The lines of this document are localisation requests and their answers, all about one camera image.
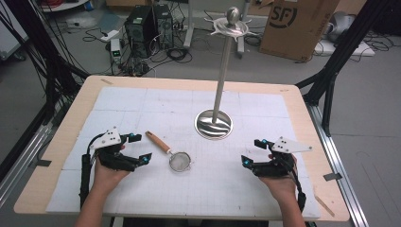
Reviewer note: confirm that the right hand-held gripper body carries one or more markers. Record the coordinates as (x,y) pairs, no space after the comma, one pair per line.
(288,145)

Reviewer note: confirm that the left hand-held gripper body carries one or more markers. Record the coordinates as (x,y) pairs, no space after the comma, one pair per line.
(107,138)

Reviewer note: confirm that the steel utensil stand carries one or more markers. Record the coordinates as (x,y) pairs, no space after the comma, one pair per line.
(220,82)

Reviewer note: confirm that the person's left hand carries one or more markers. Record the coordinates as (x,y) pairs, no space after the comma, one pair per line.
(105,178)

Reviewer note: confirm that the person's right hand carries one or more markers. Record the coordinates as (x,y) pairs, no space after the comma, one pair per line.
(282,187)

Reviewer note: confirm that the black tape piece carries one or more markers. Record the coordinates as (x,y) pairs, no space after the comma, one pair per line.
(43,163)
(332,176)

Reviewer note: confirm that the tan tape strip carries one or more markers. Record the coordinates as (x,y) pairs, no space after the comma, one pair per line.
(324,205)
(106,81)

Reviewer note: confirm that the white grid mat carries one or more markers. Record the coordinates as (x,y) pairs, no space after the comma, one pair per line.
(189,195)

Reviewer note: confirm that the white device with green light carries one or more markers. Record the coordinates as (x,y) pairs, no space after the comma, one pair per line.
(115,48)

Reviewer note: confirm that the white power strip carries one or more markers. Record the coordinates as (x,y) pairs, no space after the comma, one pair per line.
(109,35)

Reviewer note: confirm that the large black computer tower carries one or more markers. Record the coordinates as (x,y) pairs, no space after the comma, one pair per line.
(140,31)

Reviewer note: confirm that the brown cardboard box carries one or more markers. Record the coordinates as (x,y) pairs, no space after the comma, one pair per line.
(302,34)

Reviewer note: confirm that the white flat board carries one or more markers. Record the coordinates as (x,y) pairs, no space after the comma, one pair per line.
(346,48)

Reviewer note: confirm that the slim black computer tower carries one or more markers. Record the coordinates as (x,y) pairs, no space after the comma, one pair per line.
(164,25)

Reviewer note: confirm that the grey rounded appliance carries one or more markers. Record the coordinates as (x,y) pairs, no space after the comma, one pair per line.
(342,23)

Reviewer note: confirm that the aluminium rail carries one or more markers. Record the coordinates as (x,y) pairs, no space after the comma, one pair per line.
(28,151)
(340,164)

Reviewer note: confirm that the black metal frame stand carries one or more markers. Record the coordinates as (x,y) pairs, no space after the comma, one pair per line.
(50,69)
(340,53)

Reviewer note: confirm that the white metal stand post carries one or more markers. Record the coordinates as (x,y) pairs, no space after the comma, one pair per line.
(241,47)
(188,25)

